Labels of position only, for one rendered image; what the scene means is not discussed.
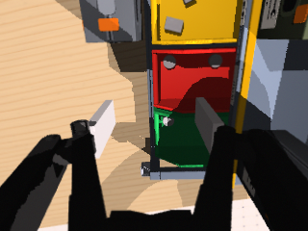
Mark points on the red bin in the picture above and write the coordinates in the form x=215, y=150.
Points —
x=176, y=88

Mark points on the yellow open bin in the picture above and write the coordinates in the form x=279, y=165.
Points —
x=205, y=21

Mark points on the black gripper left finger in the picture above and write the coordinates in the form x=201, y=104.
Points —
x=27, y=193

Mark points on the yellow flat bar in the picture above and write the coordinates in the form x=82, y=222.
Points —
x=248, y=58

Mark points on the dark grey bin shelf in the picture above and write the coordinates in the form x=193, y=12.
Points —
x=277, y=96

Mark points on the green open bin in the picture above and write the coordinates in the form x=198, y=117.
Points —
x=181, y=143

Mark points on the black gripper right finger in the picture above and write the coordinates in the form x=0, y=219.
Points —
x=280, y=185

